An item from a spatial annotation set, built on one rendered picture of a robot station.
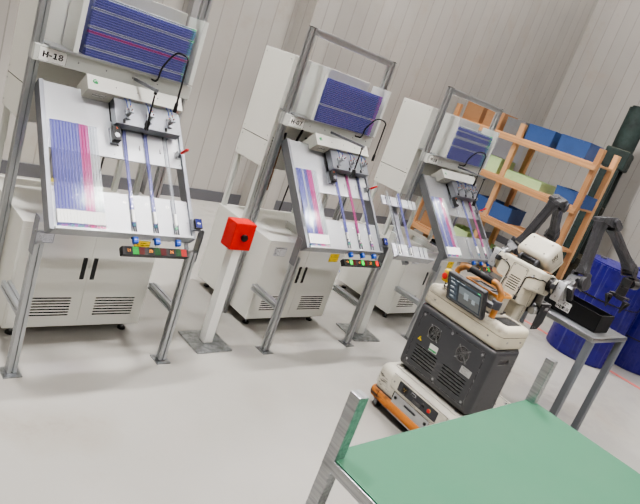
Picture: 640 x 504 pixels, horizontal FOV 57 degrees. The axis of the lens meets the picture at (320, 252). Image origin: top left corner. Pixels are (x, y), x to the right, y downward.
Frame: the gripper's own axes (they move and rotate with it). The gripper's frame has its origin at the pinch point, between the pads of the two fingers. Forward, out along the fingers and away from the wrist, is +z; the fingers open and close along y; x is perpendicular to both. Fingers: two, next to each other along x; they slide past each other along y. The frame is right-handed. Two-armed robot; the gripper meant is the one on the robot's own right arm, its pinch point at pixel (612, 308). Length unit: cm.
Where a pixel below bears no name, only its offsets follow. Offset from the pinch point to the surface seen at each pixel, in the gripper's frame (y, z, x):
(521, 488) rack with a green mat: -94, 14, 232
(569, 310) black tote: 18.6, 12.3, 7.8
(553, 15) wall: 460, -292, -437
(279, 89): 179, -45, 155
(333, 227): 124, 20, 119
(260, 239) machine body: 152, 46, 148
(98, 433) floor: 53, 110, 261
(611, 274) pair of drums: 90, -1, -187
